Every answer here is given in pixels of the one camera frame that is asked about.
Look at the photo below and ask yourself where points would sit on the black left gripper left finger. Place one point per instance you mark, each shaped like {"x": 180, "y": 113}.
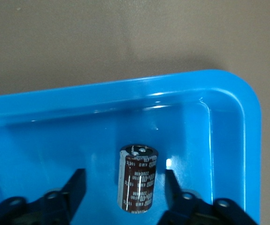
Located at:
{"x": 62, "y": 206}

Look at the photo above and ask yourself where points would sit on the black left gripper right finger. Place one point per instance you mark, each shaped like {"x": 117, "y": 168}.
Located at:
{"x": 186, "y": 211}

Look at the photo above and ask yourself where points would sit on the dark brown cylindrical capacitor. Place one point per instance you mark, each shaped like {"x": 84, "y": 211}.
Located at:
{"x": 137, "y": 182}

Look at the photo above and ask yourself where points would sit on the blue plastic tray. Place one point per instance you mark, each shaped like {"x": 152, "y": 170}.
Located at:
{"x": 55, "y": 140}

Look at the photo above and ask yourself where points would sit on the brown table mat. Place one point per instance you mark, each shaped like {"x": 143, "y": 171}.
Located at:
{"x": 78, "y": 35}

